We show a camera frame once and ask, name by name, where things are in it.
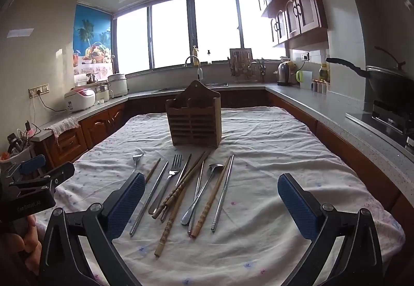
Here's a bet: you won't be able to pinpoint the power cable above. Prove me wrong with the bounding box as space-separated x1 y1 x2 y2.
32 94 70 112

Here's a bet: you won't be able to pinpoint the yellow oil bottle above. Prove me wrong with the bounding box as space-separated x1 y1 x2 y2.
319 63 331 84

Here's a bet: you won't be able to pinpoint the large metal fork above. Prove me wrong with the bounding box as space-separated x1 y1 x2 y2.
148 154 183 215

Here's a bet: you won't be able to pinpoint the metal spoon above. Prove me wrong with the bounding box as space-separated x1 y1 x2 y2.
181 163 225 226

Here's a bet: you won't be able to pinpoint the white and red rice cooker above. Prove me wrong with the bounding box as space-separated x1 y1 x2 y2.
64 87 96 112

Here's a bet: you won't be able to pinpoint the dish rack with cutting board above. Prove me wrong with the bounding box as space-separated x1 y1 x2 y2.
229 48 259 83

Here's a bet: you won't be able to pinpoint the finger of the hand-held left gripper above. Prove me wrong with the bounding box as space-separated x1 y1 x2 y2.
19 154 46 177
42 161 76 191

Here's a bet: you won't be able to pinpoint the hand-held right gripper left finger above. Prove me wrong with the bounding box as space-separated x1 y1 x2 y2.
40 172 146 286

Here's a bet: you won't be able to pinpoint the window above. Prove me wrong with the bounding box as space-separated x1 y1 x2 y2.
113 0 287 76

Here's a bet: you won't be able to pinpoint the charger with cables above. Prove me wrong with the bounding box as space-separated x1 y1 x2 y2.
6 121 37 160

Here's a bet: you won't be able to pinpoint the person's left hand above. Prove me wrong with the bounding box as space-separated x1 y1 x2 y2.
14 215 44 277

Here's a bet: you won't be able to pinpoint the fringed cloth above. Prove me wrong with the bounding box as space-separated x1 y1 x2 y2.
43 117 80 139

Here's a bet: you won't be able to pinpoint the gas stove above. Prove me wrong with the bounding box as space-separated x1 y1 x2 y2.
345 100 414 148

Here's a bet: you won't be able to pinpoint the tropical fruit wall poster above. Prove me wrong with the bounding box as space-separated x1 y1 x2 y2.
73 4 113 76

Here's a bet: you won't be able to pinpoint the white floral tablecloth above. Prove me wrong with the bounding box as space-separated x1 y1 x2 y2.
34 106 406 286

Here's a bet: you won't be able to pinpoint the small metal fork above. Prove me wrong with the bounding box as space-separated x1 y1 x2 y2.
132 153 145 174

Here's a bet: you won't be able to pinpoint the small white kitchen appliance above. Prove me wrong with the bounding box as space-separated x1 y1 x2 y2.
95 84 110 103

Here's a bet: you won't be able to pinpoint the kitchen sink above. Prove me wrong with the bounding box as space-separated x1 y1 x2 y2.
151 82 229 93

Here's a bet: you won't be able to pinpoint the black wok with lid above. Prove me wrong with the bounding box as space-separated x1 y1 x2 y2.
326 46 414 103

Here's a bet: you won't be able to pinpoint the wooden base cabinets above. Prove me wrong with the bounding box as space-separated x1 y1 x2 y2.
32 89 414 228

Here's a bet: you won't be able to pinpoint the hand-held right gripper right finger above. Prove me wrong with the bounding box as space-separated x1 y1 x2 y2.
277 173 384 286

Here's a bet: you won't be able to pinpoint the wooden utensil holder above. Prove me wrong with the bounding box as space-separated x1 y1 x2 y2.
166 80 222 148

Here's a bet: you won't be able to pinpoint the kitchen faucet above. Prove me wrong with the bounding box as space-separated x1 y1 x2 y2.
184 55 204 80

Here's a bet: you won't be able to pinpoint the green and white pitcher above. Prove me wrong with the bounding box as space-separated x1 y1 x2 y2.
296 70 313 89

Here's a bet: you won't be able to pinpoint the wall socket strip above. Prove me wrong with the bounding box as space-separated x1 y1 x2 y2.
28 84 50 99

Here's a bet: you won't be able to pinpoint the steel electric kettle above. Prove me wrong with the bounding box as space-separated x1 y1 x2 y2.
277 61 294 86

